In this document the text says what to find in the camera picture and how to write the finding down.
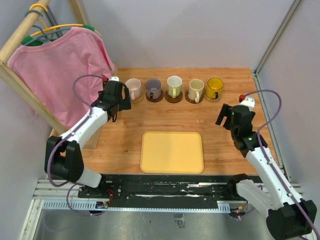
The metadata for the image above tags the woven rattan coaster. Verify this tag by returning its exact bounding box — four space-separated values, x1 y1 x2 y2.
204 90 222 103
130 92 144 104

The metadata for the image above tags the pink white mug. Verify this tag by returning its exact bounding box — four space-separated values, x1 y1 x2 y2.
125 78 142 101

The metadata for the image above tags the yellow transparent cup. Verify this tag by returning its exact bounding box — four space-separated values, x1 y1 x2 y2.
205 78 224 93

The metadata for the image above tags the grey purple cup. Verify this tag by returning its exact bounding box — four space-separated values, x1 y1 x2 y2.
145 78 162 100

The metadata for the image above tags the brown wooden coaster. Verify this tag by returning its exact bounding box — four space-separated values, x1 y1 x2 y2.
145 90 165 103
185 89 204 104
164 90 183 104

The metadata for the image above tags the cream white mug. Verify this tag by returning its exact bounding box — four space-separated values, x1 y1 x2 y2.
188 79 205 93

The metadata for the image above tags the white cup green handle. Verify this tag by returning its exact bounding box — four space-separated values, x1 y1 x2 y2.
167 75 183 98

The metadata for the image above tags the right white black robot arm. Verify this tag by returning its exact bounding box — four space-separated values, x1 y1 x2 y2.
215 103 317 240

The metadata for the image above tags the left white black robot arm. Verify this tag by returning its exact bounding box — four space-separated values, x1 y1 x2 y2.
44 76 132 198

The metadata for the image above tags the wooden clothes rack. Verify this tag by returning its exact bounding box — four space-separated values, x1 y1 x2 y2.
0 0 119 151

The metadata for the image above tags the yellow plastic tray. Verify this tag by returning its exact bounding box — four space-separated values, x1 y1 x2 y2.
140 131 204 174

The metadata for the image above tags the pink t-shirt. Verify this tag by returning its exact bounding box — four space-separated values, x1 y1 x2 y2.
7 27 115 129

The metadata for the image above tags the grey hanger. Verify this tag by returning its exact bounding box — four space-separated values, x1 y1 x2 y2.
23 4 71 47

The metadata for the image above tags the yellow green hanger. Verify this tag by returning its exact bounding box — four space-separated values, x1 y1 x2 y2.
20 0 102 46

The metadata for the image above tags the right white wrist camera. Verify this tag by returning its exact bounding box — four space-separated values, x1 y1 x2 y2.
240 96 256 111

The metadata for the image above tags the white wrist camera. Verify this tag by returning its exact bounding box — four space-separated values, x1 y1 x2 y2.
240 96 256 111
108 76 120 82

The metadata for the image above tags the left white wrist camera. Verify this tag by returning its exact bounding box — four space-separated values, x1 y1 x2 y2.
108 76 120 82

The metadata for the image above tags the white slotted cable duct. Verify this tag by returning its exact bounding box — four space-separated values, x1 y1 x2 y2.
41 201 231 213

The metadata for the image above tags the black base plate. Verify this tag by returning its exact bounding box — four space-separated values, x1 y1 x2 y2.
48 172 258 210

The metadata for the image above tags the aluminium frame rail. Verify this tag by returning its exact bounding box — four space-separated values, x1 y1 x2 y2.
251 0 304 183

